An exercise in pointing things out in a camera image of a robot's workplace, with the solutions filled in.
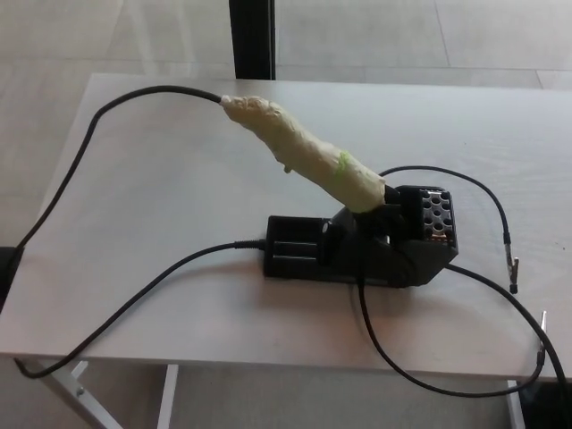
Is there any tape-wrapped soldering iron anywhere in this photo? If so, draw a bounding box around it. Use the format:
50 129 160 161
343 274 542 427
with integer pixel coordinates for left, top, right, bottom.
220 94 387 214

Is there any black soldering iron stand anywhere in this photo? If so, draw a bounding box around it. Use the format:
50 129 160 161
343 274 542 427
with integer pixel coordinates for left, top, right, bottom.
264 183 460 290

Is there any black vertical pillar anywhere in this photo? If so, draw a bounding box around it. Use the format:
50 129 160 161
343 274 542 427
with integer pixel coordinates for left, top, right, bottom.
227 0 278 81

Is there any white table leg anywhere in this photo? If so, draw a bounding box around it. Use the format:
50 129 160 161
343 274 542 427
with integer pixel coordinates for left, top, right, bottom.
507 379 527 429
156 364 180 429

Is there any white diagonal table brace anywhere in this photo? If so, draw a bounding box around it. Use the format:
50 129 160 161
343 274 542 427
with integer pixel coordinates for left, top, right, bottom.
21 358 131 429

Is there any black box under table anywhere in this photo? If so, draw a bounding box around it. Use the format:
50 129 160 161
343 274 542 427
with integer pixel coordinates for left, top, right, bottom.
525 379 572 429

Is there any thick black soldering iron cable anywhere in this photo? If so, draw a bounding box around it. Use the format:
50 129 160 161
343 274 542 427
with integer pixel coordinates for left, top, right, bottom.
0 84 268 380

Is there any thin cable with alligator clip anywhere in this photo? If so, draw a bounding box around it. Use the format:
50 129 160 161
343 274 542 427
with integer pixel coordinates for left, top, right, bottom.
378 164 522 296
357 272 550 399

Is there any thick black stand cable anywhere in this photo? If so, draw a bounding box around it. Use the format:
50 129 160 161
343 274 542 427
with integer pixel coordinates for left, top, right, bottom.
446 262 572 390

